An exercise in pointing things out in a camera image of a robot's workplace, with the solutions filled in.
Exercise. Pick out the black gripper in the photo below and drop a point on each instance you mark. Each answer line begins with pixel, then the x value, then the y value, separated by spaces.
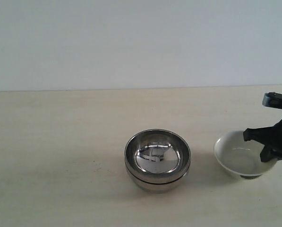
pixel 265 135

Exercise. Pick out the white ceramic bowl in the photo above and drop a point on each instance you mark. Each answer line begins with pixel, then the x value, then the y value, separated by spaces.
pixel 241 159

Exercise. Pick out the patterned steel bowl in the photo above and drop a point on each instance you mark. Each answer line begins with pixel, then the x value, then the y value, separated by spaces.
pixel 157 156

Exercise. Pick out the wide plain steel bowl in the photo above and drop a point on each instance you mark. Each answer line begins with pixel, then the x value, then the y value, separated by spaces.
pixel 158 187

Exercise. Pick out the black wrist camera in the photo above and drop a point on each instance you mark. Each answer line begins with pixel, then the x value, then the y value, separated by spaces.
pixel 272 100

